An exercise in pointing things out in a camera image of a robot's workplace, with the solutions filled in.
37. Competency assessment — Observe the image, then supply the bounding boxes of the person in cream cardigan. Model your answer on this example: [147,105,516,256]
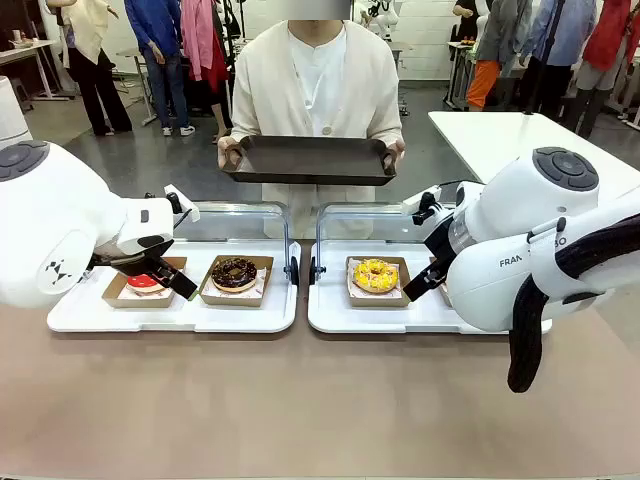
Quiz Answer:
[230,0,404,240]

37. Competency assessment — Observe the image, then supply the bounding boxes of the person's left forearm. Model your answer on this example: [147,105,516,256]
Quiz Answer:
[369,97,404,146]

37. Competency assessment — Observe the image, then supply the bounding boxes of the white air purifier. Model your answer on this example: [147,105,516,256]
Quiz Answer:
[0,75,34,147]

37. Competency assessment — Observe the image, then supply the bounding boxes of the person's right forearm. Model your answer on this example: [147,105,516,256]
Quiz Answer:
[230,94,261,144]

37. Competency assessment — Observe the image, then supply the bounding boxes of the grey background table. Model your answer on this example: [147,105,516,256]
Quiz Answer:
[115,47,156,127]

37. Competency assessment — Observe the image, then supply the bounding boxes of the person blue shirt jeans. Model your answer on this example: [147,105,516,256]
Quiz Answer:
[123,0,196,138]

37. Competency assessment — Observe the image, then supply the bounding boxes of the clear plastic tray lid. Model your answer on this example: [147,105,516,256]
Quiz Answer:
[308,200,431,286]
[172,199,301,287]

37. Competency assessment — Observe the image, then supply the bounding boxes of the white background desk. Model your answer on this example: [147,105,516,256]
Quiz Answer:
[0,38,71,104]
[446,38,481,112]

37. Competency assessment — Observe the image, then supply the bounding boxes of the person's left hand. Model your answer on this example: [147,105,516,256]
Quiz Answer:
[382,139,407,174]

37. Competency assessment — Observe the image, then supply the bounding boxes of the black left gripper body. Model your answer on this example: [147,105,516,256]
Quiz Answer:
[87,235,174,274]

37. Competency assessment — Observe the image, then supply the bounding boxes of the person's right hand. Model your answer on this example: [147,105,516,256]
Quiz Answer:
[217,135,245,169]

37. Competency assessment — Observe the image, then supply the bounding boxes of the white printed paper liner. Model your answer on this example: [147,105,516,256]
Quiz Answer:
[347,257,405,300]
[202,264,269,299]

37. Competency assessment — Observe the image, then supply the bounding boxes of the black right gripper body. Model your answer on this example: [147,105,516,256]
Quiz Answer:
[422,212,459,267]

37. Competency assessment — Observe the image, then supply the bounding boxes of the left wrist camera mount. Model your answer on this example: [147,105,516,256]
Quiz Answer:
[144,183,201,226]

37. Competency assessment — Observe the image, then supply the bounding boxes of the chocolate sprinkled donut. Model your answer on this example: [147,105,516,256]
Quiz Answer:
[210,256,259,294]

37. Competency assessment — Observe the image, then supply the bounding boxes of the dark brown serving tray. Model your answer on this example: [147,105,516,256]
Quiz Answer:
[217,134,398,188]

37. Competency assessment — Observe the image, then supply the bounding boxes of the yellow sprinkled donut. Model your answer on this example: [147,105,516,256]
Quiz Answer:
[352,258,400,294]

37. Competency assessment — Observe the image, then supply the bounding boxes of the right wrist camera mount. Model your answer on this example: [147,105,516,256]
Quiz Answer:
[401,183,442,226]

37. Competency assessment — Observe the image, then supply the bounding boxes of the white display tray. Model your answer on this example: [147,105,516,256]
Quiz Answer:
[307,239,554,335]
[46,238,301,335]

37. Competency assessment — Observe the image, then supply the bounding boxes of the black cable sleeve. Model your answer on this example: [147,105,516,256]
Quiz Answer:
[507,213,640,394]

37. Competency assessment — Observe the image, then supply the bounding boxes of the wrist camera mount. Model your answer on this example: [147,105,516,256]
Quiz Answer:
[401,183,442,226]
[144,183,201,226]

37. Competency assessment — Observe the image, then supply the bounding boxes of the black stand pole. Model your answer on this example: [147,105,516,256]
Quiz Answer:
[527,0,569,117]

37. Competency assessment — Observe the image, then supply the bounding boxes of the red glazed donut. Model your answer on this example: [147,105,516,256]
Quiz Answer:
[125,273,169,296]

